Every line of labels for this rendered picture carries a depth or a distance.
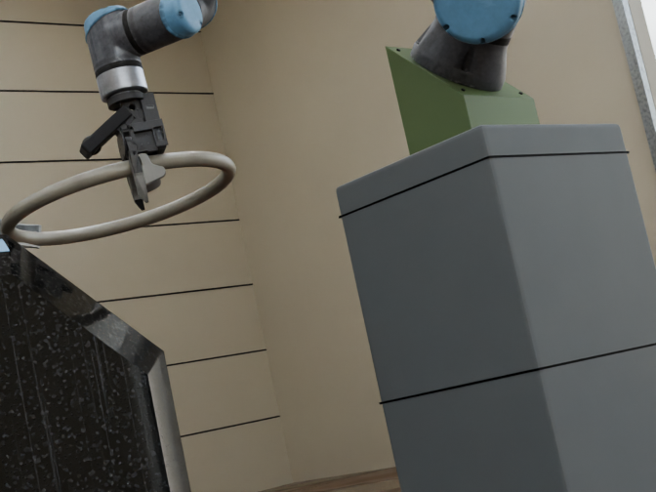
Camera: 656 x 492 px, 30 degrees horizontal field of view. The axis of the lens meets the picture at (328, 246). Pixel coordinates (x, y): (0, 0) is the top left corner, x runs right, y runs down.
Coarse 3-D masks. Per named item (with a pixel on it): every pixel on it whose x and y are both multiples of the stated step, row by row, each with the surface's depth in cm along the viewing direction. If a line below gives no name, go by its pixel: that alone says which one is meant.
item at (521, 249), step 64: (512, 128) 213; (576, 128) 224; (384, 192) 227; (448, 192) 215; (512, 192) 209; (576, 192) 220; (384, 256) 228; (448, 256) 216; (512, 256) 205; (576, 256) 215; (640, 256) 228; (384, 320) 229; (448, 320) 217; (512, 320) 206; (576, 320) 211; (640, 320) 223; (384, 384) 230; (448, 384) 218; (512, 384) 207; (576, 384) 207; (640, 384) 218; (448, 448) 219; (512, 448) 208; (576, 448) 203; (640, 448) 214
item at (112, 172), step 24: (120, 168) 226; (168, 168) 231; (48, 192) 227; (72, 192) 227; (192, 192) 268; (216, 192) 263; (24, 216) 233; (144, 216) 271; (168, 216) 271; (24, 240) 253; (48, 240) 260; (72, 240) 266
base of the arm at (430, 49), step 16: (432, 32) 232; (416, 48) 234; (432, 48) 231; (448, 48) 229; (464, 48) 228; (480, 48) 229; (496, 48) 230; (432, 64) 230; (448, 64) 229; (464, 64) 230; (480, 64) 229; (496, 64) 231; (464, 80) 229; (480, 80) 230; (496, 80) 232
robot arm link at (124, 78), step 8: (104, 72) 228; (112, 72) 227; (120, 72) 227; (128, 72) 227; (136, 72) 228; (104, 80) 228; (112, 80) 227; (120, 80) 227; (128, 80) 227; (136, 80) 228; (144, 80) 231; (104, 88) 228; (112, 88) 227; (120, 88) 226; (128, 88) 227; (136, 88) 228; (144, 88) 230; (104, 96) 228; (112, 96) 228
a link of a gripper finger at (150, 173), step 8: (144, 160) 226; (144, 168) 225; (152, 168) 226; (160, 168) 226; (136, 176) 223; (144, 176) 224; (152, 176) 225; (160, 176) 225; (136, 184) 224; (144, 184) 224; (144, 192) 224; (144, 200) 224
